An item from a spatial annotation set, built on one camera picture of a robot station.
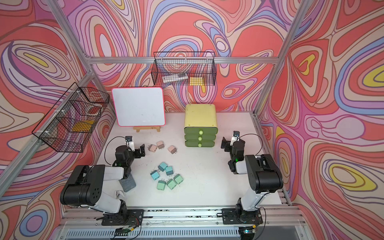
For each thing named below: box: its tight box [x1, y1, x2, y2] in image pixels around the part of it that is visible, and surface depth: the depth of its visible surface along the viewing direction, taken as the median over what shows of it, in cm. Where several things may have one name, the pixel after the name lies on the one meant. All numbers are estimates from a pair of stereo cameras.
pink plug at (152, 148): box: [147, 144, 158, 153], surface depth 100 cm
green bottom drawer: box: [185, 140, 215, 148], surface depth 98 cm
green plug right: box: [173, 173, 184, 185], surface depth 86 cm
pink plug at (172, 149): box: [168, 145, 177, 154], surface depth 99 cm
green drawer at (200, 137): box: [184, 134, 217, 141], surface depth 93 cm
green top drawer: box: [184, 126, 218, 135], surface depth 86 cm
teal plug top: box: [158, 162, 168, 172], surface depth 91 cm
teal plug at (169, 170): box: [165, 166, 174, 176], surface depth 90 cm
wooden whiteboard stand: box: [133, 126, 161, 133], surface depth 107 cm
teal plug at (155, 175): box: [150, 170, 160, 181], surface depth 88 cm
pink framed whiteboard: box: [112, 87, 166, 127], surface depth 104 cm
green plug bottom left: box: [156, 178, 166, 191], surface depth 84 cm
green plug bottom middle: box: [166, 178, 177, 190], surface depth 85 cm
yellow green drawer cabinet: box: [184, 104, 218, 144], surface depth 91 cm
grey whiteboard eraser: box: [118, 173, 137, 193], surface depth 84 cm
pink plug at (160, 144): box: [156, 140, 165, 150], surface depth 101 cm
